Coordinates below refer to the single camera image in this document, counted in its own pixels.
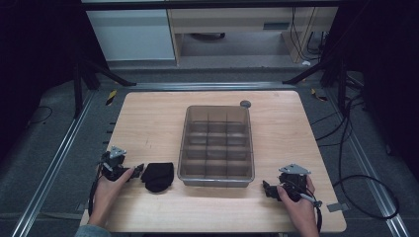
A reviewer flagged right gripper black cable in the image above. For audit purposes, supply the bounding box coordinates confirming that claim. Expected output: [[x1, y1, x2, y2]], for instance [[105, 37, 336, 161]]
[[295, 189, 324, 232]]

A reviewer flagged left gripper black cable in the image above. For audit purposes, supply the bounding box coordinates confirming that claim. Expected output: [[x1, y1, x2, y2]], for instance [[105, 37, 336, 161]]
[[87, 163, 104, 217]]

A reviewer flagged white cabinet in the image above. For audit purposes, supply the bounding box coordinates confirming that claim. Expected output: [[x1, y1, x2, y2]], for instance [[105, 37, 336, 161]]
[[85, 8, 176, 62]]

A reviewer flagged metal floor crossbar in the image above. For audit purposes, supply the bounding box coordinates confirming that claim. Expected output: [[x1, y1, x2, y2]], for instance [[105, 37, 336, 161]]
[[129, 81, 295, 92]]

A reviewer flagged person's left hand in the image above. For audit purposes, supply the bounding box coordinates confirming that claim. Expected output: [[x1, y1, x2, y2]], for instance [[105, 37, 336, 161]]
[[87, 167, 135, 229]]

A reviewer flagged grey tape piece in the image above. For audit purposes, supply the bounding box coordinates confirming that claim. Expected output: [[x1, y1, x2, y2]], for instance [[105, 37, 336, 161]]
[[326, 202, 350, 213]]

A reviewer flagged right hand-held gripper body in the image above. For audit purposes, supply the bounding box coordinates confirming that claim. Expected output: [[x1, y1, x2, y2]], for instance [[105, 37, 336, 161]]
[[278, 163, 312, 203]]

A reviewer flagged metal floor rail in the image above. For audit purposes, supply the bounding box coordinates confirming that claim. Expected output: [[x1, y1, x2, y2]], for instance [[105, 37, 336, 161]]
[[324, 88, 413, 237], [9, 90, 97, 237]]

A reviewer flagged yellow black tape strip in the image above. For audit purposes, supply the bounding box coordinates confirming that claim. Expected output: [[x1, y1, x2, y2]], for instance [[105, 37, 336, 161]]
[[105, 89, 119, 107], [309, 87, 329, 103]]

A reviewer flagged person's right hand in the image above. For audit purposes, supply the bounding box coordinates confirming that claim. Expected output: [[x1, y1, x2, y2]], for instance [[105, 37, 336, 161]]
[[276, 177, 321, 237]]

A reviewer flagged clear divided storage box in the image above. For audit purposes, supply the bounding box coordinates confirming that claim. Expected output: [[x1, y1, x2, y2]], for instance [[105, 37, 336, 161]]
[[177, 105, 256, 189]]

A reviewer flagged thin black floor cable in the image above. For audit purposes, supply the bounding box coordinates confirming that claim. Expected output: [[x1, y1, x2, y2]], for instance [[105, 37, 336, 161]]
[[25, 105, 54, 127]]

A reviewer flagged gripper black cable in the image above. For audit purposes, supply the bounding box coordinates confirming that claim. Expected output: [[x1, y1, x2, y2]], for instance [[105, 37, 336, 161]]
[[295, 189, 324, 232], [87, 163, 104, 217]]

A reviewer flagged black cloth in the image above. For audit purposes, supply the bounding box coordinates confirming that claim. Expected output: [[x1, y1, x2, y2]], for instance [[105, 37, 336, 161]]
[[140, 161, 175, 194]]

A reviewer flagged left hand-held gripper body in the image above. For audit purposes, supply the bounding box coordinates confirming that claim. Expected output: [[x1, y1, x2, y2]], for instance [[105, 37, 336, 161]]
[[99, 145, 130, 183]]

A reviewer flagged black metal stand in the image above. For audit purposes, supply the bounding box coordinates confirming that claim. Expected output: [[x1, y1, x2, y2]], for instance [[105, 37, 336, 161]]
[[71, 48, 137, 119], [282, 48, 350, 117]]

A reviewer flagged black floor cable loop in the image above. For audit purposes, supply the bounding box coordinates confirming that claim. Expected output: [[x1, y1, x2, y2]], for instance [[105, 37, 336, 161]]
[[331, 95, 401, 221]]

